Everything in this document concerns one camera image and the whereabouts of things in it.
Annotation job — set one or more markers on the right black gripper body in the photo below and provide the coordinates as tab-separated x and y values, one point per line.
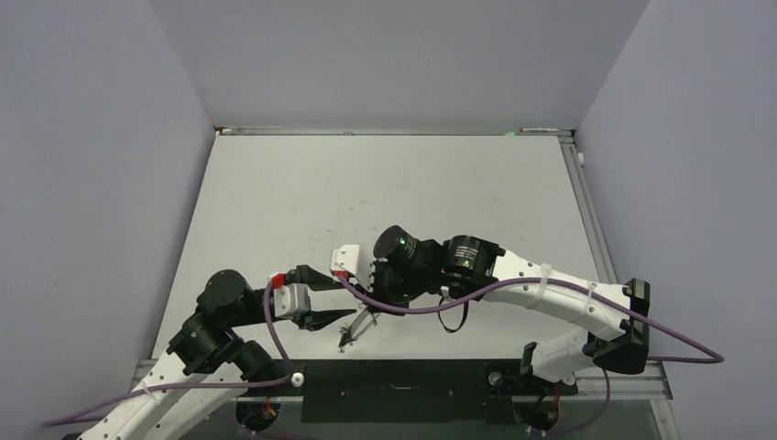
389	286

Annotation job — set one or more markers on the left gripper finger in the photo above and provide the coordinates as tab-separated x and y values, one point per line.
314	279
318	320

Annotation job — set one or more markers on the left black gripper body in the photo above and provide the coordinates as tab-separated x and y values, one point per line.
297	316

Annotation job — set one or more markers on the large grey keyring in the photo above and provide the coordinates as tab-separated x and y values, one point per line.
365	319

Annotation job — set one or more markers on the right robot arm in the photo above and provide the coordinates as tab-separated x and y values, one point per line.
608	334

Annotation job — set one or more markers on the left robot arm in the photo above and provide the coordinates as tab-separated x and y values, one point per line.
228	346

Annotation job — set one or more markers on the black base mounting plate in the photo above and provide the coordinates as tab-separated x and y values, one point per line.
495	391

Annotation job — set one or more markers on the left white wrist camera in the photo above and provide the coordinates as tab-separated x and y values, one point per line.
291	301

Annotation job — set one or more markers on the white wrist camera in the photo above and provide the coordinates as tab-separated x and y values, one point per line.
355	262
291	301

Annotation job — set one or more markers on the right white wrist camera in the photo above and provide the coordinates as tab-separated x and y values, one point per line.
355	262

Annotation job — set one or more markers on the aluminium rail back edge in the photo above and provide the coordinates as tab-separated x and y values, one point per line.
418	131

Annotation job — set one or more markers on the aluminium rail right side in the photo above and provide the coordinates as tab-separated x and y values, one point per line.
652	384

